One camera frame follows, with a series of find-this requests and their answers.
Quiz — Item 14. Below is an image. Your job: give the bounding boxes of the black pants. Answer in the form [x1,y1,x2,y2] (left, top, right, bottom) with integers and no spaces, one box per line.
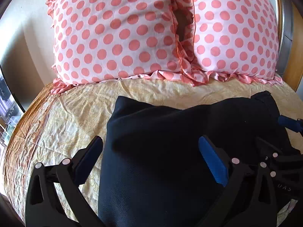
[97,90,303,227]

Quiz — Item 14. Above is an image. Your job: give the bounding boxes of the wooden door frame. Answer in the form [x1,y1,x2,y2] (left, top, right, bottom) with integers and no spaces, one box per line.
[277,0,302,93]

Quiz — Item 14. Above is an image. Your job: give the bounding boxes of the cream patterned bed quilt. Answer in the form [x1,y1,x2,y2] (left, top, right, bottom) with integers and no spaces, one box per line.
[4,79,302,226]

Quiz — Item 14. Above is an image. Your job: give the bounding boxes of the flat screen television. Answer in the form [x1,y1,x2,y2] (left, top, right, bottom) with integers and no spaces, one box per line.
[0,71,25,146]

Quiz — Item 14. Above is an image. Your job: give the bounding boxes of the pink polka dot pillow left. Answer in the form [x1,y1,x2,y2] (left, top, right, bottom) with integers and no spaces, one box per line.
[46,0,190,94]

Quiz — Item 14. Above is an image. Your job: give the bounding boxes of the pink polka dot pillow right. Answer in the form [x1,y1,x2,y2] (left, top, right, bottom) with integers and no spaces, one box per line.
[174,0,283,85]

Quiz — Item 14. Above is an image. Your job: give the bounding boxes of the pink polka dot pillow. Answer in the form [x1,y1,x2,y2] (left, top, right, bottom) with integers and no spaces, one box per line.
[174,0,283,85]
[46,0,190,94]

